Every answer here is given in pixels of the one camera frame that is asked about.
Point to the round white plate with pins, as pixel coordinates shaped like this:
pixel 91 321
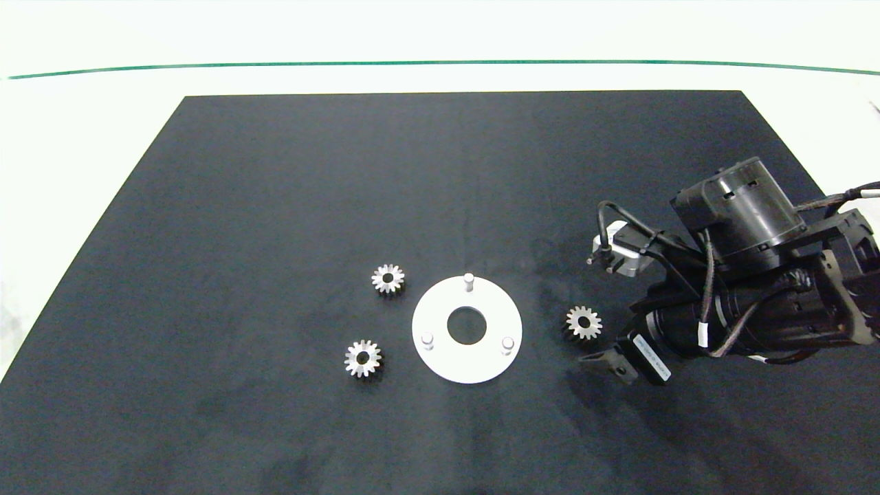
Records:
pixel 440 364

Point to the dark table mat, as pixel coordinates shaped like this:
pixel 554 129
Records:
pixel 275 206

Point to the small steel planetary gear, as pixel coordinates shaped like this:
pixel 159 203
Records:
pixel 592 326
pixel 370 362
pixel 395 282

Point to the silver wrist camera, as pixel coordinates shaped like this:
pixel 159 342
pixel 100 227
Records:
pixel 622 251

